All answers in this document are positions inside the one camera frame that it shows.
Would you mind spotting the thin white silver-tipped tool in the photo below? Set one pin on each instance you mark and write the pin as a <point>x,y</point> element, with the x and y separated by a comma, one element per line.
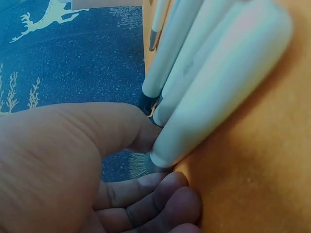
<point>156,26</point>

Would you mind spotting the person's left hand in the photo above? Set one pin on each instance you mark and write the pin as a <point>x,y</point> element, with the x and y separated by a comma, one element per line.
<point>48,165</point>

